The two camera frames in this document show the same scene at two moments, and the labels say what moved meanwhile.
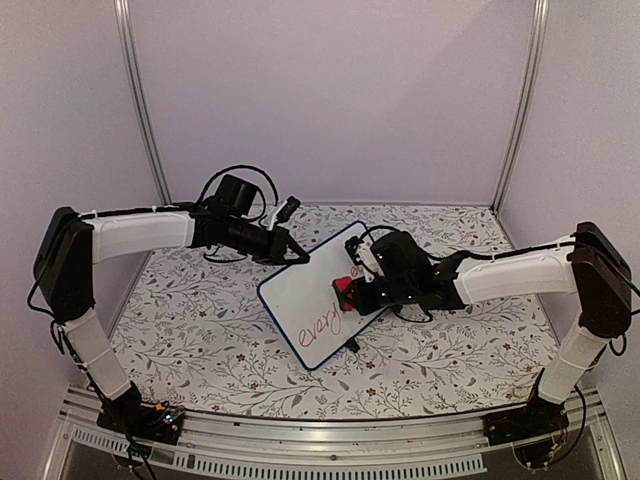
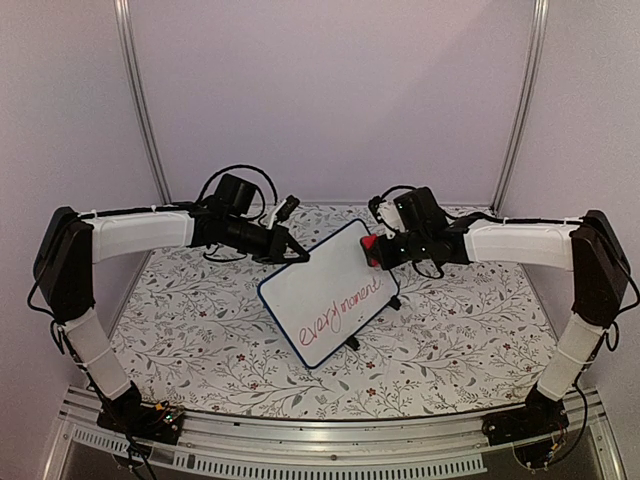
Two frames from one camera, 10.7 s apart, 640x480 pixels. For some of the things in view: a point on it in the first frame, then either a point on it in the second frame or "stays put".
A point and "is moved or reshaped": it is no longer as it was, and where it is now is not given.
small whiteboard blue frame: (304, 307) stays put
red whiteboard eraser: (342, 283) is moved or reshaped
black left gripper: (281, 241) stays put
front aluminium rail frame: (210, 443) stays put
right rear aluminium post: (540, 32) stays put
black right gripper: (363, 305) to (385, 257)
